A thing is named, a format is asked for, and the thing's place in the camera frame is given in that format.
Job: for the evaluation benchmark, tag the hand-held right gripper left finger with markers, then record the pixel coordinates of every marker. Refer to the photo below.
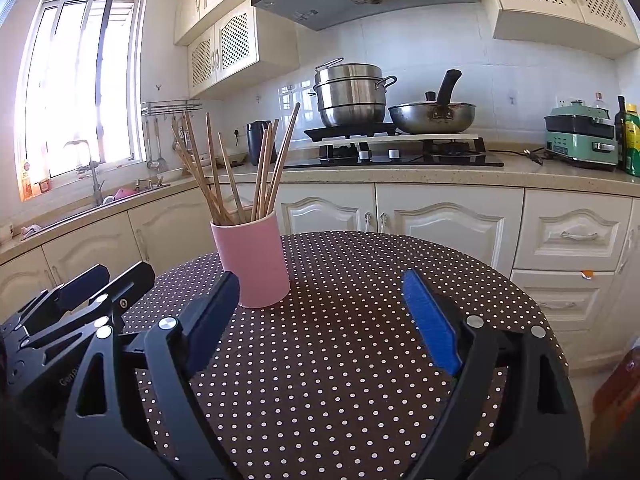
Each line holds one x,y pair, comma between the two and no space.
215,310

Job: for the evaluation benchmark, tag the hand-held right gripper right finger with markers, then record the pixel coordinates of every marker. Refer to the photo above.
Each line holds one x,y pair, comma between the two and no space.
430,320

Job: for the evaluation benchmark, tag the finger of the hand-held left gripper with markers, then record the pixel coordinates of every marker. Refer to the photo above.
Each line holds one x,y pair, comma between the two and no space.
132,282
85,285

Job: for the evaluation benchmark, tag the pink cup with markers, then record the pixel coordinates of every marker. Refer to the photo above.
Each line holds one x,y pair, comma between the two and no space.
255,265

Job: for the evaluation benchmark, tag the bunch of chopsticks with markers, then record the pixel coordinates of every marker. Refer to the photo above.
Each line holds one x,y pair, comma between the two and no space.
261,195

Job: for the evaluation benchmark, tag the hanging perforated metal utensils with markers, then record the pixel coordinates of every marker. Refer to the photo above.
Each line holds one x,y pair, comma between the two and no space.
176,132

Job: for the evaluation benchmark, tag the white rag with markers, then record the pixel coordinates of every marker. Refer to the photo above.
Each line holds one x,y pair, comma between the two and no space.
31,231

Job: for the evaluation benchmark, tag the stainless steel sink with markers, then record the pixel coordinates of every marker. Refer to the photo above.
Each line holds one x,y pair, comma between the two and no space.
100,207

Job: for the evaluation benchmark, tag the polka dot round table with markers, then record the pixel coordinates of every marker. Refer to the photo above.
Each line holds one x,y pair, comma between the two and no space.
350,335

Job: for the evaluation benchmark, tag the pink bowl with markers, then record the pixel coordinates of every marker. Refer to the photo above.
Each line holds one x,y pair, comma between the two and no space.
123,194

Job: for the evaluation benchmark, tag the chrome kitchen faucet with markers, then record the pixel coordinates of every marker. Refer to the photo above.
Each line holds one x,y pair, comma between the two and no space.
95,180

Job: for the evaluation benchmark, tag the orange labelled bottle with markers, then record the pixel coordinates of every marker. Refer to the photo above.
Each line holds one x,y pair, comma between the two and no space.
26,182

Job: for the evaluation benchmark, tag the hanging metal ladle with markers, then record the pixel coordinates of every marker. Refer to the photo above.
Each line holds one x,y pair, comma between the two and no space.
151,162

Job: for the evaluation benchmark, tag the hanging metal spatula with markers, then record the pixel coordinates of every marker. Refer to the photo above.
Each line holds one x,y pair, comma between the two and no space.
162,162

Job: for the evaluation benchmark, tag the black glass gas hob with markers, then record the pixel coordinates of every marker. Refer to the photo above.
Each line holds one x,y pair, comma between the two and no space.
450,160

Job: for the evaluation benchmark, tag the black electric kettle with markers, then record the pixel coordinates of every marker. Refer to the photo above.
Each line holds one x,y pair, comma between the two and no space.
256,142

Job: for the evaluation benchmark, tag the white stone board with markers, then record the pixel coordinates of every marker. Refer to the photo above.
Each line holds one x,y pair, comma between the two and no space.
440,138

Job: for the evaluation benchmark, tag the kitchen window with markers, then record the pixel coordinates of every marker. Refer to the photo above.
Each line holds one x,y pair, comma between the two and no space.
70,85

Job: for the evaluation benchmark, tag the reddish brown object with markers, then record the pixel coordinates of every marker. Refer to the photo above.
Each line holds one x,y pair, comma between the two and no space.
617,405

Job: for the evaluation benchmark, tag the stainless steel steamer pot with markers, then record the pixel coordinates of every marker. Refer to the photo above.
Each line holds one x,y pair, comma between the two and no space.
350,105

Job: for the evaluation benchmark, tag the green electric cooker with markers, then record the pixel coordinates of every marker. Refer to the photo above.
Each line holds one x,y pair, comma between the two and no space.
580,145

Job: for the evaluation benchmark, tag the dark oil bottle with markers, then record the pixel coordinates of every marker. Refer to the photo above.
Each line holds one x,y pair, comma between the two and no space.
620,140

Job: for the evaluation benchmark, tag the yellow green bottle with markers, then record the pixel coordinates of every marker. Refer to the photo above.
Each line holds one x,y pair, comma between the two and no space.
632,145

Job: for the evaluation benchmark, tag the clear bottle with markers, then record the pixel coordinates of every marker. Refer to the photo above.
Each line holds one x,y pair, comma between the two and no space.
601,107

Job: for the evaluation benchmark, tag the wall socket with plug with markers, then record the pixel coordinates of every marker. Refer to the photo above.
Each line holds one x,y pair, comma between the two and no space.
237,136

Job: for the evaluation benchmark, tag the metal utensil rail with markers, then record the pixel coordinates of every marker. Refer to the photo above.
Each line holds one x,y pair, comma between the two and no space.
170,107

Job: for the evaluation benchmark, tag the white wall socket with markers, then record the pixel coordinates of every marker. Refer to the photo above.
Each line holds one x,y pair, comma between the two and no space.
561,103

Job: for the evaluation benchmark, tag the cream lattice door wall cabinet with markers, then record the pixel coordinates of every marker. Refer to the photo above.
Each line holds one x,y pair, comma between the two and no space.
235,45

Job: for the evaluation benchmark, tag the wide lattice door wall cabinet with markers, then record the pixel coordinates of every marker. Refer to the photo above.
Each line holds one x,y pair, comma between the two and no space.
550,5

